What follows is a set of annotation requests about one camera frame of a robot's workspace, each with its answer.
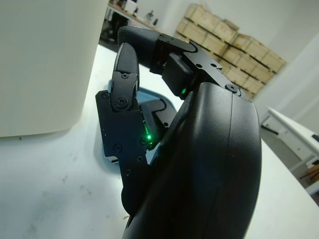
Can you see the white side table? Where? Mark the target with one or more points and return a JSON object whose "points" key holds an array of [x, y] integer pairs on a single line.
{"points": [[291, 127]]}

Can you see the cluttered white workbench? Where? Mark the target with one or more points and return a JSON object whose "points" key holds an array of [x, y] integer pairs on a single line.
{"points": [[139, 18]]}

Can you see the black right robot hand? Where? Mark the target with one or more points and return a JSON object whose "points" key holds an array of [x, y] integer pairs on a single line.
{"points": [[204, 161]]}

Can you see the cream two-slot toaster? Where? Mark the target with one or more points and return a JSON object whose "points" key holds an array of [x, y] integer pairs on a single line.
{"points": [[45, 62]]}

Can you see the blue plastic tray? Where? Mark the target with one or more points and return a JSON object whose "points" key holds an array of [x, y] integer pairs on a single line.
{"points": [[152, 95]]}

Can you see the stacked wooden crates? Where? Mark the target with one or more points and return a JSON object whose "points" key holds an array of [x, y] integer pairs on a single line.
{"points": [[249, 49]]}

